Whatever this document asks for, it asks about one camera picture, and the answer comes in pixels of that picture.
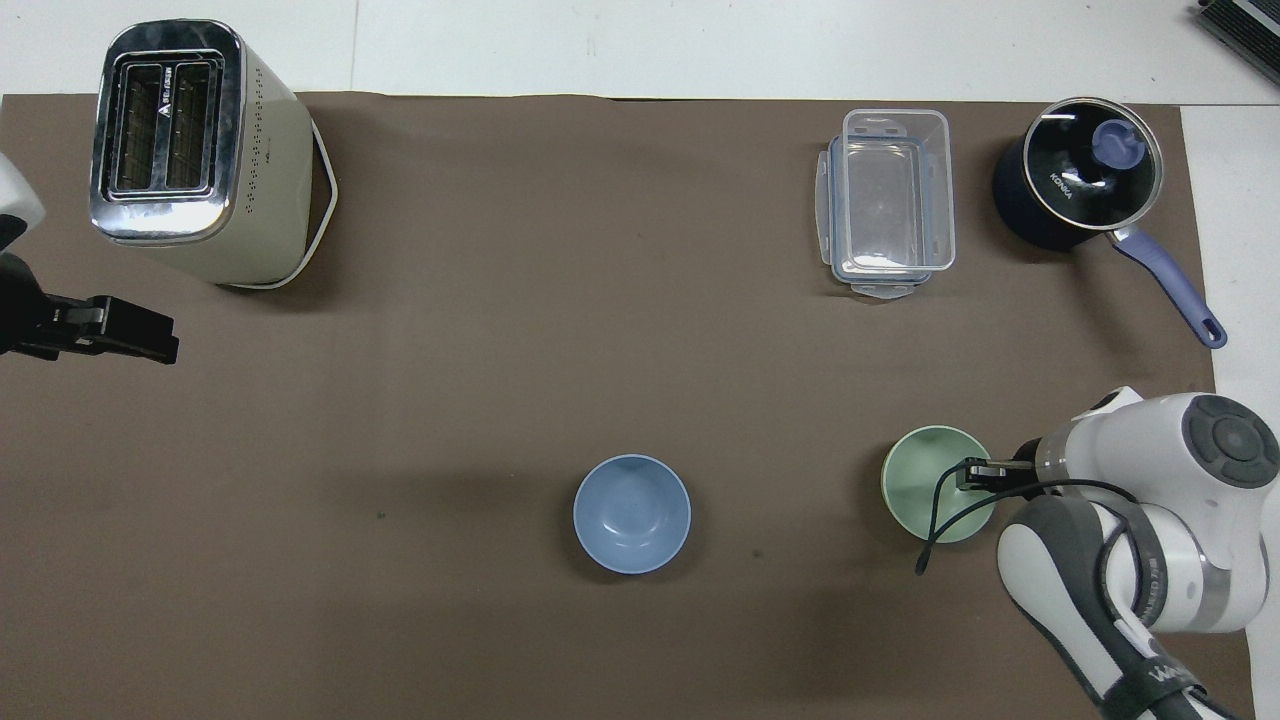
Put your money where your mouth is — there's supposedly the dark blue saucepan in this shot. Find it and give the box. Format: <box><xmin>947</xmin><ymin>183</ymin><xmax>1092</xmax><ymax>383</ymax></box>
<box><xmin>992</xmin><ymin>97</ymin><xmax>1229</xmax><ymax>350</ymax></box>

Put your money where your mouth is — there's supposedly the glass pot lid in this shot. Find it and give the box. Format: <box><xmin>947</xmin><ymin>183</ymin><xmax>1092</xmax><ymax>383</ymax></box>
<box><xmin>1022</xmin><ymin>97</ymin><xmax>1166</xmax><ymax>231</ymax></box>

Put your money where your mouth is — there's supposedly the clear lid with blue seal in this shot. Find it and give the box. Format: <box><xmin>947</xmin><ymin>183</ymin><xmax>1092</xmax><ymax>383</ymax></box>
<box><xmin>815</xmin><ymin>133</ymin><xmax>947</xmax><ymax>300</ymax></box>

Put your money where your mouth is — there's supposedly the black cable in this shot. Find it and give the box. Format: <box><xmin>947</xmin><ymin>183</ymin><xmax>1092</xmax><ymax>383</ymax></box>
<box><xmin>915</xmin><ymin>458</ymin><xmax>1176</xmax><ymax>629</ymax></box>

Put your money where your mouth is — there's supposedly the blue bowl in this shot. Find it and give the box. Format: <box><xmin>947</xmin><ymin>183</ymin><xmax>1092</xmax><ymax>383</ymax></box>
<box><xmin>573</xmin><ymin>454</ymin><xmax>693</xmax><ymax>575</ymax></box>

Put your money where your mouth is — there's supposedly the clear plastic container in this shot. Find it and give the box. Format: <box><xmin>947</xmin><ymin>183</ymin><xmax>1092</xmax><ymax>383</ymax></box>
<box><xmin>842</xmin><ymin>108</ymin><xmax>957</xmax><ymax>274</ymax></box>

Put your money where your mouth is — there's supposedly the grey ribbed box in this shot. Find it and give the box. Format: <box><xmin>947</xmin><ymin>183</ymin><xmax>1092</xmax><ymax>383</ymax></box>
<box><xmin>1195</xmin><ymin>0</ymin><xmax>1280</xmax><ymax>58</ymax></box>

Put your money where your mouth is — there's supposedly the cream and chrome toaster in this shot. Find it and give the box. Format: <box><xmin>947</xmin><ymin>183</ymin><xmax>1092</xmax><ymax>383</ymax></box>
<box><xmin>89</xmin><ymin>18</ymin><xmax>339</xmax><ymax>291</ymax></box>

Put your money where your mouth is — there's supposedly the green bowl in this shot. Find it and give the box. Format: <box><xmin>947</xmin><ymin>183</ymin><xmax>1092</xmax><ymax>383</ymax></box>
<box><xmin>881</xmin><ymin>425</ymin><xmax>999</xmax><ymax>545</ymax></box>

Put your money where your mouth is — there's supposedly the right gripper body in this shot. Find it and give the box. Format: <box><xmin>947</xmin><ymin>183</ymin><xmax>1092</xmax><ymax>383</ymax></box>
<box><xmin>1000</xmin><ymin>438</ymin><xmax>1043</xmax><ymax>498</ymax></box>

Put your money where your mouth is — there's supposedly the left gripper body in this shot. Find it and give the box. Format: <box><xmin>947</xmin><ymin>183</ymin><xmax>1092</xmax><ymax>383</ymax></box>
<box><xmin>0</xmin><ymin>250</ymin><xmax>89</xmax><ymax>361</ymax></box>

